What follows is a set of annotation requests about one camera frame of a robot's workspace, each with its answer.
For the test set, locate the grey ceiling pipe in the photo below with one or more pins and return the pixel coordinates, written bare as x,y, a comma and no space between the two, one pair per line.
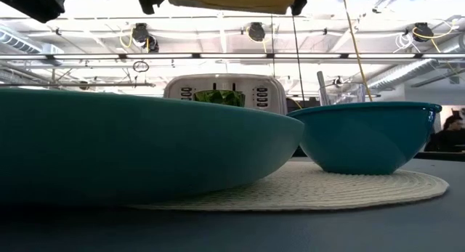
72,84

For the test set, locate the silver four-slot toaster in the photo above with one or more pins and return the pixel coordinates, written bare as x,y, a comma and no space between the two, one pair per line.
225,83

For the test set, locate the black aluminium table frame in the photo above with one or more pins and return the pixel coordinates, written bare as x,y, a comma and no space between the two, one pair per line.
439,156

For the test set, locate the purple raisin cereal box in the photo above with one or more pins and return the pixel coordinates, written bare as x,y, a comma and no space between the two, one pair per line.
232,1

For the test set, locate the clear glass cup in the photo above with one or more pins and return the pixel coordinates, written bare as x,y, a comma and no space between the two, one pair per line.
345,94

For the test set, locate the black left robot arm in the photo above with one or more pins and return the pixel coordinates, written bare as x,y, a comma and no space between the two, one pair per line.
32,5

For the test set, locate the white teal patterned stick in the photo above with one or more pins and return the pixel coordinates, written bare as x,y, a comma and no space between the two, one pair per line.
322,86

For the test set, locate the blue bowl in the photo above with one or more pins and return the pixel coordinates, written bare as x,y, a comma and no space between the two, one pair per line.
363,139

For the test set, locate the person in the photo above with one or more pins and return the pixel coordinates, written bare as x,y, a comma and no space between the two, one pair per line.
447,136

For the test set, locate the white round woven placemat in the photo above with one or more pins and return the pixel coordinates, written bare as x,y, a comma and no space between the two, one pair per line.
309,190

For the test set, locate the long ceiling light rail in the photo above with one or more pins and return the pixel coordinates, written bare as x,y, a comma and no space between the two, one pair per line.
232,56

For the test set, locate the teal green plate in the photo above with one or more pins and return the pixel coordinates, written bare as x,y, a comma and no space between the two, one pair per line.
127,146

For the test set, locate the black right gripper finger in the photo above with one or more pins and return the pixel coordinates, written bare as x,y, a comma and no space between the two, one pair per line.
299,1

